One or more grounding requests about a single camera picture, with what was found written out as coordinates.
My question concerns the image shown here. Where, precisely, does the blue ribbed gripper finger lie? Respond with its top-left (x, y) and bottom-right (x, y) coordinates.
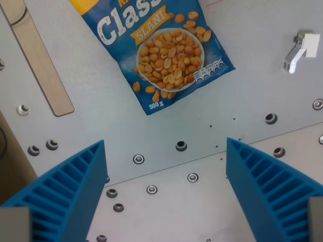
top-left (0, 139), bottom-right (108, 242)
top-left (225, 137), bottom-right (323, 242)

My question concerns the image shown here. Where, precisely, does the beige wooden strip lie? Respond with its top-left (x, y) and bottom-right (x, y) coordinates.
top-left (0, 0), bottom-right (75, 117)

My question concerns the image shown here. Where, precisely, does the blue salted peanuts bag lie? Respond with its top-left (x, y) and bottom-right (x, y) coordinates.
top-left (69, 0), bottom-right (237, 116)

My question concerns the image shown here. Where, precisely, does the white paper tag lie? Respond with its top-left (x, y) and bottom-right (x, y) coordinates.
top-left (303, 33), bottom-right (321, 58)

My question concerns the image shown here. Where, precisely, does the silver metal angle bracket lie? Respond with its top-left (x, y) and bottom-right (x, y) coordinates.
top-left (283, 32), bottom-right (307, 74)

